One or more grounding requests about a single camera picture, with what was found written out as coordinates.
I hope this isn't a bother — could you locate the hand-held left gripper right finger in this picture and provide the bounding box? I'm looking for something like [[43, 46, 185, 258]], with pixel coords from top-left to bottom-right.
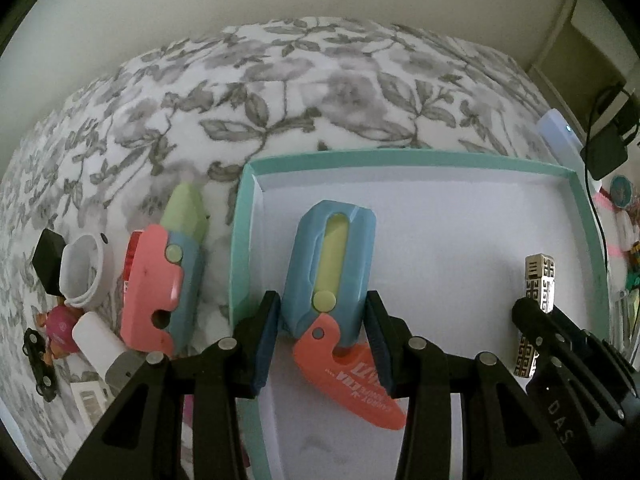
[[365, 290, 571, 480]]

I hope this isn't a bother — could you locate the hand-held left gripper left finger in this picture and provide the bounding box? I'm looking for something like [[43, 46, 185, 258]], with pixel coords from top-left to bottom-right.
[[62, 290, 281, 480]]

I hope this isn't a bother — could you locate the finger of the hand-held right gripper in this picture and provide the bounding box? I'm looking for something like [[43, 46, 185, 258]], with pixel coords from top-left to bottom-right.
[[552, 310, 640, 423], [511, 298, 562, 367]]

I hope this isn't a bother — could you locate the gold patterned bar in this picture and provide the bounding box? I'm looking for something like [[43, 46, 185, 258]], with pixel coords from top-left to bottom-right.
[[510, 252, 559, 379]]

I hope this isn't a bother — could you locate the blue toy knife orange handle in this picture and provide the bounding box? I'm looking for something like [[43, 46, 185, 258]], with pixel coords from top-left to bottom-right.
[[277, 200, 407, 432]]

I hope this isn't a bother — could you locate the teal rimmed white tray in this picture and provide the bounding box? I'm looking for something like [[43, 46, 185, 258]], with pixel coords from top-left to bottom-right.
[[231, 149, 612, 480]]

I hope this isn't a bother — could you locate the white cylinder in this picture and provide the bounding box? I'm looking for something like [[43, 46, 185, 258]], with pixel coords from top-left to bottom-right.
[[71, 311, 128, 377]]

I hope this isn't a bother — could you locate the pink doll toy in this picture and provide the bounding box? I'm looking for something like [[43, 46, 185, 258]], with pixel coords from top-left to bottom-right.
[[37, 307, 77, 367]]

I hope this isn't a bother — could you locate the pink and blue toy knife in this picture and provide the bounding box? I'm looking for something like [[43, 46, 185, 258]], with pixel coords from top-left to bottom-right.
[[119, 182, 210, 359]]

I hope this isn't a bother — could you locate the white and pink crochet mat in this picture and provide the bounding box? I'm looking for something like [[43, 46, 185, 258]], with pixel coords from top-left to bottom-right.
[[597, 187, 640, 266]]

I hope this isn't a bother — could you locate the grey plastic piece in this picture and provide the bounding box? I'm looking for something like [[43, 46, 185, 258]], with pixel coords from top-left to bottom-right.
[[106, 352, 147, 388]]

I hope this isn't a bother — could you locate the bead jar teal lid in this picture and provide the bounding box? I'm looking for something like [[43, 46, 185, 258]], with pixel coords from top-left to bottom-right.
[[610, 175, 637, 209]]

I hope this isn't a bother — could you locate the white card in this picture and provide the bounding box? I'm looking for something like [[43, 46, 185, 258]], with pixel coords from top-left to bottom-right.
[[70, 382, 112, 427]]

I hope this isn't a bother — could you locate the white power strip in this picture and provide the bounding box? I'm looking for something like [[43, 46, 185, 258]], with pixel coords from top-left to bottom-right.
[[536, 109, 602, 192]]

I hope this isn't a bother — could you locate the black toy car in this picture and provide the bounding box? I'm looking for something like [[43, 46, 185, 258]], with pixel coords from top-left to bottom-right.
[[24, 327, 59, 404]]

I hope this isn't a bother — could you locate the black cube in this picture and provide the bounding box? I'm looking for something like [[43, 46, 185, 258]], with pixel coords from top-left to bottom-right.
[[32, 228, 66, 296]]

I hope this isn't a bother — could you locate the grey floral blanket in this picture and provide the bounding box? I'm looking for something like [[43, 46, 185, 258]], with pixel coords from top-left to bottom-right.
[[0, 15, 568, 480]]

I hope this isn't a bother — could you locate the white plastic ring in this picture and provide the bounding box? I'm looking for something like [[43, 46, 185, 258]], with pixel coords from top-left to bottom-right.
[[59, 234, 112, 309]]

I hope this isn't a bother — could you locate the black power adapter with cable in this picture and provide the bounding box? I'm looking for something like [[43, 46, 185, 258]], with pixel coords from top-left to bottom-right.
[[584, 82, 640, 266]]

